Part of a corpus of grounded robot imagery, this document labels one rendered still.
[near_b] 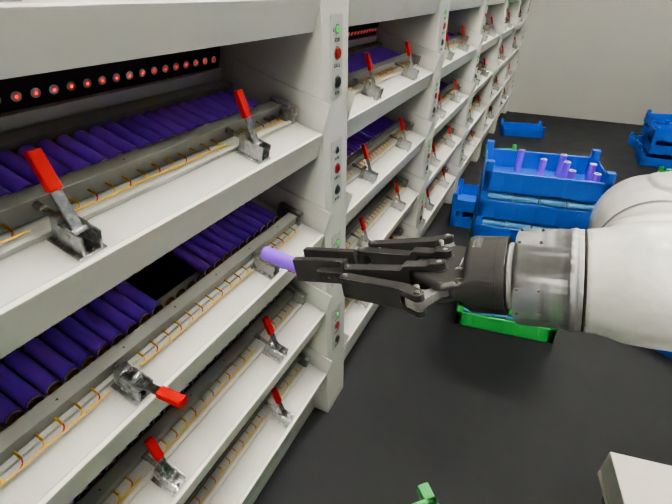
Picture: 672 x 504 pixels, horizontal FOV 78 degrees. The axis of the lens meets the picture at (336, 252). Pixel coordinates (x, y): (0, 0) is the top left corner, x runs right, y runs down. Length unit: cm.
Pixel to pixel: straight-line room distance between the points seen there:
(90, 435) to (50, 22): 38
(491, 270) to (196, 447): 51
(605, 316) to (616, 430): 96
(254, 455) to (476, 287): 64
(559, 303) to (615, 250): 6
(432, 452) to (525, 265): 80
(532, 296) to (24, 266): 42
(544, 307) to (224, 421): 53
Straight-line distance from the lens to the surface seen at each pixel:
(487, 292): 39
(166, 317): 58
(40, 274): 42
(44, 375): 56
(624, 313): 38
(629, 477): 90
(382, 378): 124
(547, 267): 38
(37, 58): 39
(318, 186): 76
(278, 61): 74
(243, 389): 77
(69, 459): 53
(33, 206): 46
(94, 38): 41
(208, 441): 72
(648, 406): 144
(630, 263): 38
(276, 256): 52
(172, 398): 49
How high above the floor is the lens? 93
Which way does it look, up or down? 32 degrees down
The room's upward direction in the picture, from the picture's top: straight up
